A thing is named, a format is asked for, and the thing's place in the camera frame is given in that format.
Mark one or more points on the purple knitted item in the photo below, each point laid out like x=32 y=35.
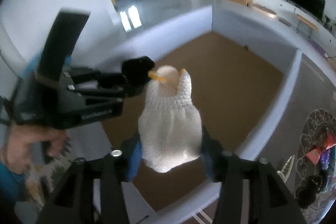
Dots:
x=326 y=158

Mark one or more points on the black fabric pouch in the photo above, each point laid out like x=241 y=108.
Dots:
x=307 y=195

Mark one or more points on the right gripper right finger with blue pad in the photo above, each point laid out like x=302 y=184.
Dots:
x=211 y=153

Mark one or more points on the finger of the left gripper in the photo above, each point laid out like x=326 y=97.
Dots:
x=136 y=72

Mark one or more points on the red small pouch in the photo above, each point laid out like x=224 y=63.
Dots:
x=314 y=155

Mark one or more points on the wooden bench with metal legs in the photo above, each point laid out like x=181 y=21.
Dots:
x=311 y=27

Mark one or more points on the white knitted pouch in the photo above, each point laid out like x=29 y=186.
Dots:
x=170 y=126

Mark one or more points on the white cabinet sideboard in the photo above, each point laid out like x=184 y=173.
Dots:
x=289 y=12

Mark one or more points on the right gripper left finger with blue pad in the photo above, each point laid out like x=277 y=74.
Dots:
x=132 y=153

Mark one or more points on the person's left hand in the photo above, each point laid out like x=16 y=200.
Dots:
x=16 y=154

